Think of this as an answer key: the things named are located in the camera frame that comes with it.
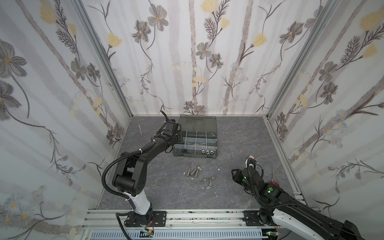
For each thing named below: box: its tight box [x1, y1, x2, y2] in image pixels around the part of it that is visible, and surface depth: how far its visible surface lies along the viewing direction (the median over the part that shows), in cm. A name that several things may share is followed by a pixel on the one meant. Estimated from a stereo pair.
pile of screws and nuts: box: [186, 165, 202, 177], surface depth 92 cm
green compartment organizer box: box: [172, 114, 218, 159], surface depth 102 cm
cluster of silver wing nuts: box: [201, 174, 215, 190], surface depth 88 cm
